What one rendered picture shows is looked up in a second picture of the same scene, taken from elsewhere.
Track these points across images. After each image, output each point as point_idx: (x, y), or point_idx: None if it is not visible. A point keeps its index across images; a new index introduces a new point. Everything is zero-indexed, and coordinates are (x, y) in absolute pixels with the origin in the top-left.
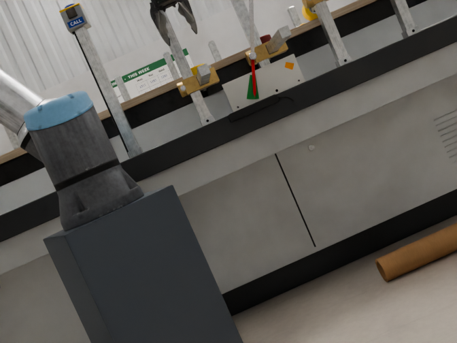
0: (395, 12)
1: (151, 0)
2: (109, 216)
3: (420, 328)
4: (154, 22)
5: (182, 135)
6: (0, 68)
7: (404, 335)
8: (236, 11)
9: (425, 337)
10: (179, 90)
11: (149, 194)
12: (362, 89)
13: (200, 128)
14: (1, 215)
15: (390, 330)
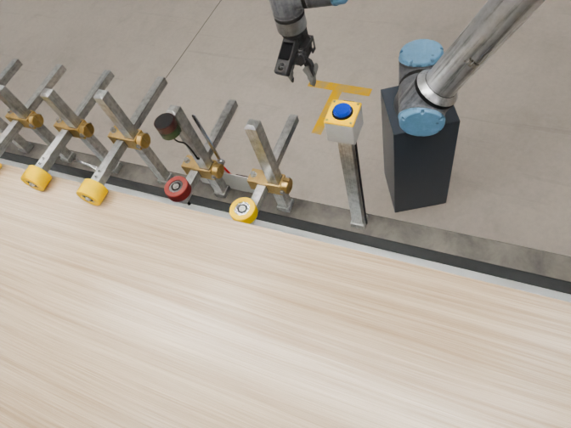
0: (104, 157)
1: (314, 44)
2: None
3: (300, 185)
4: (313, 70)
5: (315, 202)
6: (451, 44)
7: (308, 186)
8: (196, 137)
9: (305, 177)
10: (291, 180)
11: (393, 89)
12: None
13: (298, 199)
14: (521, 246)
15: (307, 196)
